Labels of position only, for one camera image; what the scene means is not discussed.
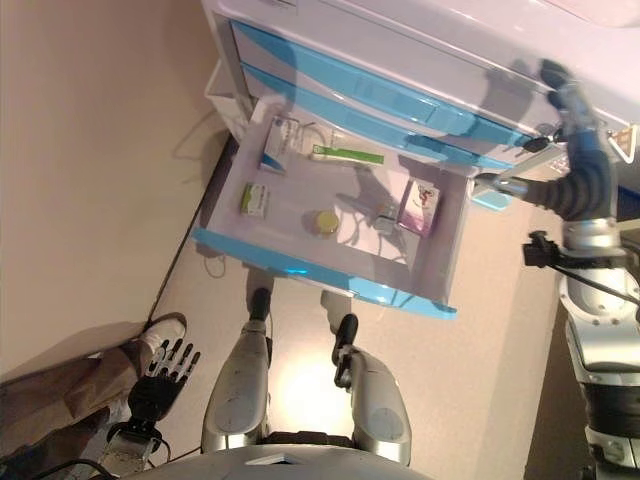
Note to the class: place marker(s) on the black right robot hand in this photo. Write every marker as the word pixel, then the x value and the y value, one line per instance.
pixel 590 180

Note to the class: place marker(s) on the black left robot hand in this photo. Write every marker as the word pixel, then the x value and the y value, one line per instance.
pixel 155 392

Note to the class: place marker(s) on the yellow medicine bottle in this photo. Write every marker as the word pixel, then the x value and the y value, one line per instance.
pixel 324 222

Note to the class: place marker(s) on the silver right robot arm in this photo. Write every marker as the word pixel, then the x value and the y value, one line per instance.
pixel 605 340

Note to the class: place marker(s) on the purple pink medicine box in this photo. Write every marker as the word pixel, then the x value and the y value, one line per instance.
pixel 420 207

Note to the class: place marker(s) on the white blue medicine box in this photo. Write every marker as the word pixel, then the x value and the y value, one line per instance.
pixel 279 145

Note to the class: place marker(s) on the white sneaker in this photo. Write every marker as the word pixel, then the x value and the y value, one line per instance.
pixel 119 410
pixel 162 337

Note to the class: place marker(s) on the black cart key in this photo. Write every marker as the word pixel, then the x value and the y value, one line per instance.
pixel 537 142

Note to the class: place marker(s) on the person leg brown trousers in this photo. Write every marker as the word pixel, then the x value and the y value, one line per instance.
pixel 60 400

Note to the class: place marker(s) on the waste bin blue lid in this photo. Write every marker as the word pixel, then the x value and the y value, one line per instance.
pixel 492 200

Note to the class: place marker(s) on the grey robot torso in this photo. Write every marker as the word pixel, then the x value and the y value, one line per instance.
pixel 280 465

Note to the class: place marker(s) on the white medical cart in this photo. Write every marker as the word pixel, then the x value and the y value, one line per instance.
pixel 450 30

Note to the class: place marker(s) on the small green white box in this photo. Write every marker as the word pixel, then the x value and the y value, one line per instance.
pixel 256 200

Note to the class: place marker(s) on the silver right robot leg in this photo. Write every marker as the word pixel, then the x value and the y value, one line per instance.
pixel 377 405

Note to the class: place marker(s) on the long green white box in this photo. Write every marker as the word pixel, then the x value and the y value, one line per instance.
pixel 347 155

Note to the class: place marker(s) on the white side bin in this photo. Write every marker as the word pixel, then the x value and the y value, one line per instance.
pixel 225 100

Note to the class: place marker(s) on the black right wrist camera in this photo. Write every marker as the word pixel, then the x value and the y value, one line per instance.
pixel 542 250

